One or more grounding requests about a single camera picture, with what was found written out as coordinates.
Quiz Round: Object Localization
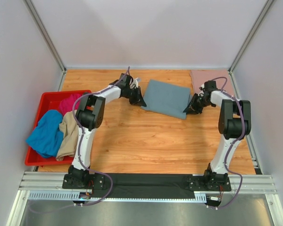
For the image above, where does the grey blue t shirt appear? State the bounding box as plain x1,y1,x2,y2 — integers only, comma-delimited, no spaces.
142,80,191,120

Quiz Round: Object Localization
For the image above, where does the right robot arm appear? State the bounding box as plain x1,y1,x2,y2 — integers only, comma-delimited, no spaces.
184,79,251,191

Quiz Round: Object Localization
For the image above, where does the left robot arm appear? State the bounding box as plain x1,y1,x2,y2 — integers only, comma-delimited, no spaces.
62,72,147,189

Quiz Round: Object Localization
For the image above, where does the folded pink t shirt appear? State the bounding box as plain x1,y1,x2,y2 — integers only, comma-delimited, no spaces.
190,69,234,96

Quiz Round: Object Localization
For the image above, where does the magenta t shirt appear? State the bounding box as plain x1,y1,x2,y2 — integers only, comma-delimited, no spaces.
58,93,82,116

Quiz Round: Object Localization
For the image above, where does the beige t shirt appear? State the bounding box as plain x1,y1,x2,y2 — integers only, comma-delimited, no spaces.
56,112,78,161

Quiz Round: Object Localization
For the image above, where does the red plastic bin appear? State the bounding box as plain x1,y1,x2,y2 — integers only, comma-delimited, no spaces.
25,90,90,166

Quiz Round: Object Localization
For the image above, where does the bright blue t shirt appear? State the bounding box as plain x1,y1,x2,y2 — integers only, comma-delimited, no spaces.
26,110,64,158

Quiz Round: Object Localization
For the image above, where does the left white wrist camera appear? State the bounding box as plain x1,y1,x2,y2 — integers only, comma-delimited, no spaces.
130,78,141,89

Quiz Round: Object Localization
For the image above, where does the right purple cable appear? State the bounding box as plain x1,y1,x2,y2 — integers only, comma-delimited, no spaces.
206,77,248,210

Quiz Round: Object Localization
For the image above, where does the purple cable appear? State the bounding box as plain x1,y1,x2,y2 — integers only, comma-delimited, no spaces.
206,77,248,210
28,66,131,214

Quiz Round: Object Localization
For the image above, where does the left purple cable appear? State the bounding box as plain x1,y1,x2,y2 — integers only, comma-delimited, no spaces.
28,66,131,214

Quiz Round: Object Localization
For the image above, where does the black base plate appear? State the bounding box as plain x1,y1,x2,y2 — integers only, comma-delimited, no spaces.
74,173,221,197

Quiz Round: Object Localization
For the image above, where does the right aluminium frame post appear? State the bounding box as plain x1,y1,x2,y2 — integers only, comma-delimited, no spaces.
228,0,275,74

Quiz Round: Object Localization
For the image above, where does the aluminium frame post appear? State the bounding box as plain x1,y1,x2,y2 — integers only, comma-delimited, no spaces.
23,0,66,72
228,0,275,74

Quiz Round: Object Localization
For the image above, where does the left aluminium frame post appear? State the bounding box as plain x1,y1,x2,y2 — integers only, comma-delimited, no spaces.
23,0,66,72

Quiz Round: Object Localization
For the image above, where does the slotted cable duct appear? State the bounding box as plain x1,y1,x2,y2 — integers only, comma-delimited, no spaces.
27,191,207,203

